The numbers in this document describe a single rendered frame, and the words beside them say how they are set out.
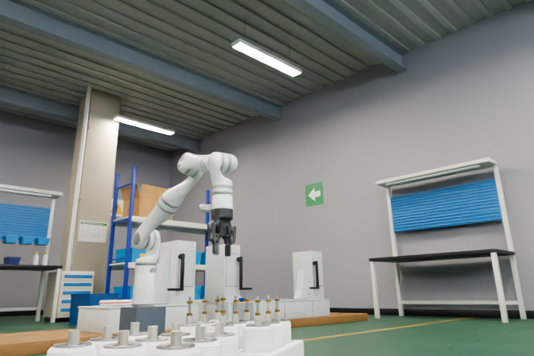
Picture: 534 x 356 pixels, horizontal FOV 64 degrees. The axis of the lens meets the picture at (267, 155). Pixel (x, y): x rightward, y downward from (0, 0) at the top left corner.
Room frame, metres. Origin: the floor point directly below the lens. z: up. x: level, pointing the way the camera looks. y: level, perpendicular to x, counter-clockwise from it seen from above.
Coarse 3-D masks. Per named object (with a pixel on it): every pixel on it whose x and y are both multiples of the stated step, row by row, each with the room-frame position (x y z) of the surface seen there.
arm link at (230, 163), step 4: (208, 156) 1.52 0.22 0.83; (224, 156) 1.44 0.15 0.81; (228, 156) 1.45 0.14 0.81; (232, 156) 1.46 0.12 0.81; (204, 160) 1.52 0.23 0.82; (224, 160) 1.44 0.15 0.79; (228, 160) 1.44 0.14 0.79; (232, 160) 1.45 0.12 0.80; (236, 160) 1.46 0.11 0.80; (204, 164) 1.52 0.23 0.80; (224, 164) 1.44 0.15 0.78; (228, 164) 1.45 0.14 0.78; (232, 164) 1.45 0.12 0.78; (236, 164) 1.46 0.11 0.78; (208, 168) 1.52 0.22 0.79; (224, 168) 1.45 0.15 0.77; (228, 168) 1.46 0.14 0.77; (232, 168) 1.46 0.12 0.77; (224, 172) 1.48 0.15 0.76; (228, 172) 1.48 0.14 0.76
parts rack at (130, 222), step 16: (208, 192) 7.91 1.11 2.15; (112, 208) 6.65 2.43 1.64; (112, 224) 6.62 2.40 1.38; (128, 224) 6.25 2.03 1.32; (176, 224) 6.79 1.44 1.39; (192, 224) 7.01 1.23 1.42; (112, 240) 6.64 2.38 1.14; (128, 240) 6.23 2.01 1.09; (112, 256) 6.65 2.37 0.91; (128, 256) 6.25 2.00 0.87; (128, 272) 6.26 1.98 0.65
